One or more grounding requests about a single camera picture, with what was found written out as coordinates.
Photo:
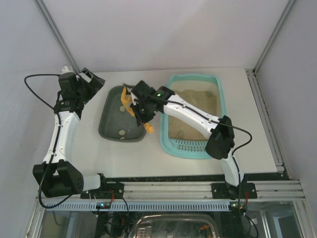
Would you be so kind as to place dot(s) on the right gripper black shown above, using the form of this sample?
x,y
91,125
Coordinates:
x,y
138,106

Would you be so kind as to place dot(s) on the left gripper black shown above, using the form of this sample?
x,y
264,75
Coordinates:
x,y
92,81

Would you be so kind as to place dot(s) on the orange litter scoop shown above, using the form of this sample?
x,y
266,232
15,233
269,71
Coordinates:
x,y
126,100

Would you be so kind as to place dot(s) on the grey plastic bin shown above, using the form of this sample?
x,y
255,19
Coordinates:
x,y
113,120

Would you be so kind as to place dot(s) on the teal litter box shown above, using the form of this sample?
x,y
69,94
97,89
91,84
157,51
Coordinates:
x,y
178,138

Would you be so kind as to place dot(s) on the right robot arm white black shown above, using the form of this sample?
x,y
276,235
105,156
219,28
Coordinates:
x,y
218,131

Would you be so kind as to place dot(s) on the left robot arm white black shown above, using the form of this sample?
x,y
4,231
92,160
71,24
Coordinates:
x,y
56,175

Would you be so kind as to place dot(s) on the metal basket below table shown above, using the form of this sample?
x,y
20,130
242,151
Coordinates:
x,y
175,225

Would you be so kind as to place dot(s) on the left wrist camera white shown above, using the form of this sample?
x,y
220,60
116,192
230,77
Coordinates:
x,y
66,69

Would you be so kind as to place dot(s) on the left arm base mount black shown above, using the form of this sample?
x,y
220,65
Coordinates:
x,y
108,190

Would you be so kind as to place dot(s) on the blue slotted cable duct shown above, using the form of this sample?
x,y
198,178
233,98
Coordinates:
x,y
121,206

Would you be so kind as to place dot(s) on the aluminium right side rail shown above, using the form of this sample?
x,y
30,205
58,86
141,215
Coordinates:
x,y
266,121

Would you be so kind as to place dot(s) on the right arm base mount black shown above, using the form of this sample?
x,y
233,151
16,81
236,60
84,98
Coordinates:
x,y
234,189

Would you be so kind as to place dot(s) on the aluminium rail frame front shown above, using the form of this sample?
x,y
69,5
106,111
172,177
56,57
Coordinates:
x,y
207,190

